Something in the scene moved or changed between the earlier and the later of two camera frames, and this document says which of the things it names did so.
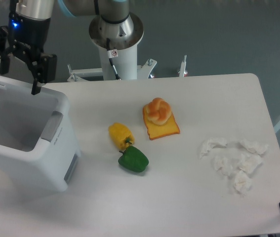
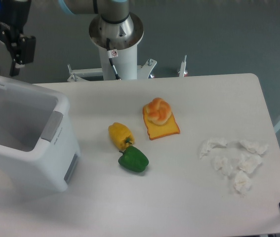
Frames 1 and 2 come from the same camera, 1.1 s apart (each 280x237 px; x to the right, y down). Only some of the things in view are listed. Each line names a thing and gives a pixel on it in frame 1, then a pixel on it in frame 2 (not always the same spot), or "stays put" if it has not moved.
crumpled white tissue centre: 249,162 stays put
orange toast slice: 159,119 stays put
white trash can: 33,136 stays put
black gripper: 27,39 -> 10,18
